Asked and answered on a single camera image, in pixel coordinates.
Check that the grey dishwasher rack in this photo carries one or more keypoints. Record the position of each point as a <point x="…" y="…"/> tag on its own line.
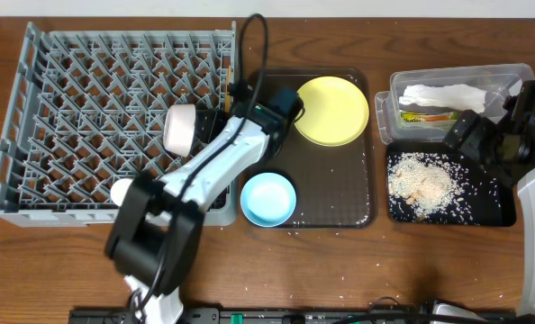
<point x="87" y="108"/>

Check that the light blue bowl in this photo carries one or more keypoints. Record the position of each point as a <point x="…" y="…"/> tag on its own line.
<point x="268" y="200"/>

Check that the white pink bowl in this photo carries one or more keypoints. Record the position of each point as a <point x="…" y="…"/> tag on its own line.
<point x="179" y="129"/>

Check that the spilled rice pile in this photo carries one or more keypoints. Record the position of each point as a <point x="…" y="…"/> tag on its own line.
<point x="423" y="186"/>

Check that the black waste tray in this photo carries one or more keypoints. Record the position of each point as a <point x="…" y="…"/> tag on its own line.
<point x="488" y="202"/>

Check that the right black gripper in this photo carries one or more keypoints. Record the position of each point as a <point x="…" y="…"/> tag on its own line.
<point x="471" y="142"/>

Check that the green yellow sauce packet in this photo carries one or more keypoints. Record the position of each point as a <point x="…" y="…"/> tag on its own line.
<point x="425" y="117"/>

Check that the yellow plate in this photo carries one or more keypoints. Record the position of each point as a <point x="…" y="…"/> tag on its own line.
<point x="336" y="111"/>

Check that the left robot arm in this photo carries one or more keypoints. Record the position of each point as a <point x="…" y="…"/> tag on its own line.
<point x="156" y="234"/>

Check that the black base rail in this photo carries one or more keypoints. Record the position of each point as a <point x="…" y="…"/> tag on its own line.
<point x="214" y="316"/>

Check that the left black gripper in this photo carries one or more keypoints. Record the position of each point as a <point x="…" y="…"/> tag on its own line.
<point x="206" y="127"/>

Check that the white napkin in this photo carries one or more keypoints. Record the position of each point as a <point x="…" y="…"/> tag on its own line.
<point x="460" y="97"/>

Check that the clear plastic bin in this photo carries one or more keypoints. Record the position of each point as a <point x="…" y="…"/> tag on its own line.
<point x="499" y="82"/>

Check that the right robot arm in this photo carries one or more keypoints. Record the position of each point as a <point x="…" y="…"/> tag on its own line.
<point x="506" y="149"/>

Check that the wooden chopstick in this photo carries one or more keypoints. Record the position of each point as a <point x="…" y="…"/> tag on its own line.
<point x="227" y="87"/>

